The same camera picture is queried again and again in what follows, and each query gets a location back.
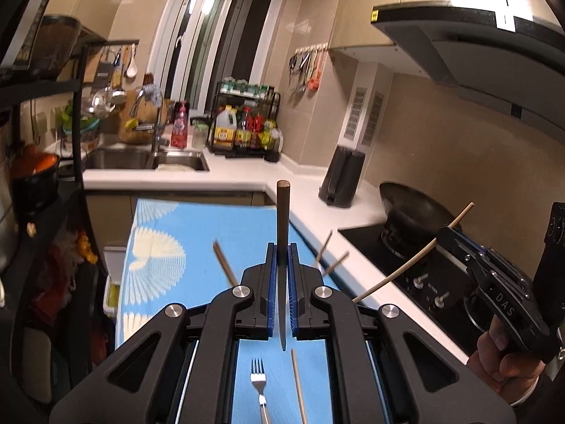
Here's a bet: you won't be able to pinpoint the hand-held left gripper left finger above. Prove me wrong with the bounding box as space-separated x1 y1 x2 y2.
48 242 279 424

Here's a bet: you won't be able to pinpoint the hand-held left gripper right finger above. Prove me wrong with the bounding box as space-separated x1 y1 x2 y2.
287 243 517 424

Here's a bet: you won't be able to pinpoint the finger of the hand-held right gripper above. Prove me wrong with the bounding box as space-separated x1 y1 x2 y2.
436 224 484 272
461 234 501 262

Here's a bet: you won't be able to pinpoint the wooden chopstick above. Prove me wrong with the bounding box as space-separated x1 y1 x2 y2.
352 202 475 305
276 179 291 352
323 252 350 276
290 349 308 424
314 230 333 268
213 241 239 285

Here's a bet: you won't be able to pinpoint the white handled steel fork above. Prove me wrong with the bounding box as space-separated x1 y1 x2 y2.
250 359 272 424

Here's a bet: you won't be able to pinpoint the person's right hand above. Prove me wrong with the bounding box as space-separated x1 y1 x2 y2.
467 316 550 407

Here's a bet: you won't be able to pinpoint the black glass stove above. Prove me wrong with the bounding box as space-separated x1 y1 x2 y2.
338 223 499 358

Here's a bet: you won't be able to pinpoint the blue patterned tablecloth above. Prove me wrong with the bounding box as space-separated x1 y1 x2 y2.
114 199 393 424

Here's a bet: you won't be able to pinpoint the black electric kettle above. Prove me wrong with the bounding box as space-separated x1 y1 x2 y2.
319 145 366 208

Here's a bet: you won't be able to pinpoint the beige base cabinet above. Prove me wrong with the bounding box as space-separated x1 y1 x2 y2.
86 190 266 248

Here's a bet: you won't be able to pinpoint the yellow green oil bottle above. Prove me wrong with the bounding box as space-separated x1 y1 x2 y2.
263 119 284 162

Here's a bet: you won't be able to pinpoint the red sauce bottle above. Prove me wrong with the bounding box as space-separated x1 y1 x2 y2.
251 115 266 149

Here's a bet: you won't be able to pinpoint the dark soy sauce bottle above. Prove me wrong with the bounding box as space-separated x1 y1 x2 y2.
236 108 252 149

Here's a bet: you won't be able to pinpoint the white jug with yellow label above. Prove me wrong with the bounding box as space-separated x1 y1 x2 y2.
215 106 237 147

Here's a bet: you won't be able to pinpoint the glass jar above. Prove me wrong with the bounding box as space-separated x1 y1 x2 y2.
191 118 209 149

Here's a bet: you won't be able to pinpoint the pink dish soap bottle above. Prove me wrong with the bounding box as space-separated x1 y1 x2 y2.
171 101 191 149

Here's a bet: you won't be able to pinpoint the black spice rack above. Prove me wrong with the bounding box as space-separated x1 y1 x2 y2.
212 82 283 157

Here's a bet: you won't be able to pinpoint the steel sink faucet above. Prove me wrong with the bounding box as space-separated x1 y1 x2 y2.
128 88 171 156

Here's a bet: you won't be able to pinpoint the steel sink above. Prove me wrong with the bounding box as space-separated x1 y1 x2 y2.
84 148 211 172

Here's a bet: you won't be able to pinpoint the grey range hood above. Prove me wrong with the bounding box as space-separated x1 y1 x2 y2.
371 2 565 139

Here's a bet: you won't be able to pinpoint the row of spice jars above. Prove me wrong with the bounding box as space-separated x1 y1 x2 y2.
221 77 271 98

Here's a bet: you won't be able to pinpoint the wooden cutting board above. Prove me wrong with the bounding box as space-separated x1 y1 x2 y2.
117 89 171 145

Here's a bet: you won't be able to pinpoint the hanging orange peeler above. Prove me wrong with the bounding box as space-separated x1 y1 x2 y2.
308 51 323 91

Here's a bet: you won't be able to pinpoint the hanging kitchen scissors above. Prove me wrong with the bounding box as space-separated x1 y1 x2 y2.
289 52 305 93

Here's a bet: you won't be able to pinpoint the black shelf rack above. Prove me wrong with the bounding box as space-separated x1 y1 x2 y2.
0 26 142 407

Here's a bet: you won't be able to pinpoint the green bowl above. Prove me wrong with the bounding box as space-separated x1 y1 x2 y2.
62 101 100 139

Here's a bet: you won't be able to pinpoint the black pot with orange inside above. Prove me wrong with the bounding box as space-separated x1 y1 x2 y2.
11 152 61 213

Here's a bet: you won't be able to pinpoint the hanging steel grater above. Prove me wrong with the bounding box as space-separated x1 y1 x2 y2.
93 48 114 90

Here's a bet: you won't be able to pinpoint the dark bowl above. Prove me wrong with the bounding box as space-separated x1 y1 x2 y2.
31 15 83 77

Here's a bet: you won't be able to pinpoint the black wok with wooden handle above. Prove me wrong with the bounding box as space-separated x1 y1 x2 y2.
379 181 464 266

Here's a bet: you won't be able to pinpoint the wall vent grille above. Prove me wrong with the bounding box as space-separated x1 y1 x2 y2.
342 87 368 140
362 92 385 147

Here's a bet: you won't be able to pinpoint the beige wall cabinet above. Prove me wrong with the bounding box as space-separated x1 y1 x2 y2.
329 0 565 50

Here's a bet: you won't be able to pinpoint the window frame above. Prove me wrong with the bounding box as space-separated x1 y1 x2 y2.
152 0 283 116

